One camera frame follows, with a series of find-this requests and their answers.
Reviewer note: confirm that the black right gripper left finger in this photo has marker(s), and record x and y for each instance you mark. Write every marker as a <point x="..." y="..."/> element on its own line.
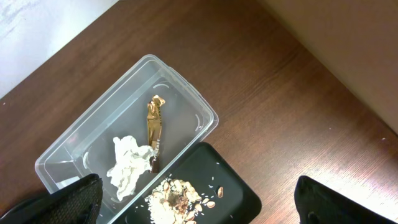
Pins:
<point x="77" y="203"/>

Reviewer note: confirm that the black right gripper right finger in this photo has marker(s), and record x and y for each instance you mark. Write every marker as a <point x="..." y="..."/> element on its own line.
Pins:
<point x="318" y="204"/>

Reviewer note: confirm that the white napkin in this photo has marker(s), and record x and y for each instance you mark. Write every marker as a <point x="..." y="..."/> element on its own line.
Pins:
<point x="131" y="162"/>

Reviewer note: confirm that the gold foil wrapper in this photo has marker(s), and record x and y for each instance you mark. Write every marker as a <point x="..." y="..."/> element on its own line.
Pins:
<point x="154" y="126"/>

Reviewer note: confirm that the black rectangular tray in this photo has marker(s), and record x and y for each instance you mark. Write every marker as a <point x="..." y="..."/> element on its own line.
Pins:
<point x="201" y="162"/>

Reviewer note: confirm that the pile of food scraps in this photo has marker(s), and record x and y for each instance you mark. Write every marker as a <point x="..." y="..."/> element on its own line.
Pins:
<point x="177" y="200"/>

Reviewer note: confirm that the clear plastic bin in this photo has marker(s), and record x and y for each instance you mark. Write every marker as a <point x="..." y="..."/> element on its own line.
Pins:
<point x="87" y="145"/>

